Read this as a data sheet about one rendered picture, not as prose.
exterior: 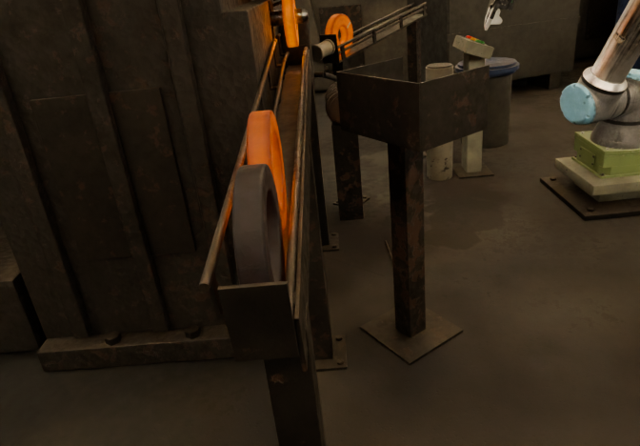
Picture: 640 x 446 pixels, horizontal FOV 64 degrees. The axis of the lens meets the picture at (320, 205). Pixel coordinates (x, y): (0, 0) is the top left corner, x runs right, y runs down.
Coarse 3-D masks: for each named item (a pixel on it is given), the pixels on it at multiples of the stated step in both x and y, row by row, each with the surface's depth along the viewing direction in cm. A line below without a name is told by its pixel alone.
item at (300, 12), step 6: (270, 12) 152; (276, 12) 152; (282, 12) 152; (294, 12) 152; (300, 12) 152; (306, 12) 152; (270, 18) 152; (276, 18) 152; (282, 18) 152; (300, 18) 152; (306, 18) 153; (270, 24) 153; (276, 24) 153; (282, 24) 154
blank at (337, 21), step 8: (336, 16) 193; (344, 16) 196; (328, 24) 193; (336, 24) 193; (344, 24) 197; (328, 32) 192; (336, 32) 194; (344, 32) 200; (352, 32) 203; (344, 40) 201
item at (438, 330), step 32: (384, 64) 124; (352, 96) 114; (384, 96) 106; (416, 96) 98; (448, 96) 102; (480, 96) 108; (352, 128) 118; (384, 128) 109; (416, 128) 101; (448, 128) 105; (480, 128) 111; (416, 160) 120; (416, 192) 123; (416, 224) 127; (416, 256) 130; (416, 288) 134; (384, 320) 146; (416, 320) 138; (416, 352) 133
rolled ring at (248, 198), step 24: (240, 168) 59; (264, 168) 59; (240, 192) 55; (264, 192) 57; (240, 216) 54; (264, 216) 55; (240, 240) 53; (264, 240) 53; (240, 264) 53; (264, 264) 53
